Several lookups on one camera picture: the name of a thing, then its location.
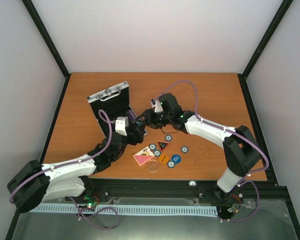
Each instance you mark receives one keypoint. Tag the blue small blind button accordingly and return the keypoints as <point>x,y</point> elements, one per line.
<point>176,158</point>

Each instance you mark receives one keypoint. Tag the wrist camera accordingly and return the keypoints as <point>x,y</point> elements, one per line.
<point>156,105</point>
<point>121,125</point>

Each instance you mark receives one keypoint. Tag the triangular all in button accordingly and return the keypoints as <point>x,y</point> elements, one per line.
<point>162,145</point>

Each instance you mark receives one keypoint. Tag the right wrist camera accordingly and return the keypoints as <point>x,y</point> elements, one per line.
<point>156,105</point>

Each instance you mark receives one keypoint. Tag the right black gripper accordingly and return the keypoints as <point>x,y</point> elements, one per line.
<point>149,117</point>

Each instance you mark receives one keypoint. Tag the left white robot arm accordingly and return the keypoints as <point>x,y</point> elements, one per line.
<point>36,183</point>

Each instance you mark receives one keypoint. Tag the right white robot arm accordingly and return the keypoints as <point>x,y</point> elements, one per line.
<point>240,147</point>

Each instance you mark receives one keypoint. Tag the aluminium poker case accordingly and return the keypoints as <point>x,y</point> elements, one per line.
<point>110,103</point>

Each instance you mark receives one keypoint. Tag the orange big blind button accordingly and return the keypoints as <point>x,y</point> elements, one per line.
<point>163,158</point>

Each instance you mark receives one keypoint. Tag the pink yellow card deck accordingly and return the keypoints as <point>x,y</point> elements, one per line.
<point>143,156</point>

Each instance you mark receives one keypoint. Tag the purple poker chip stack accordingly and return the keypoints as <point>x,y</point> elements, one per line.
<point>131,116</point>

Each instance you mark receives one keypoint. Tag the clear round dealer button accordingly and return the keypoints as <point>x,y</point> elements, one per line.
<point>152,166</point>

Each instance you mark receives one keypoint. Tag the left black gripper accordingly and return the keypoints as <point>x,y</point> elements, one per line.
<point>139,137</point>

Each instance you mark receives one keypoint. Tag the black aluminium frame rail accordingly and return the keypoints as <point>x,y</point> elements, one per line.
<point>105,189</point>

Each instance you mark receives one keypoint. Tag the light blue cable duct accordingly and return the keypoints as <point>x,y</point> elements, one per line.
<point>128,210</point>

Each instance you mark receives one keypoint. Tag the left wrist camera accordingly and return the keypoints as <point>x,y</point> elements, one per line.
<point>121,125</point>

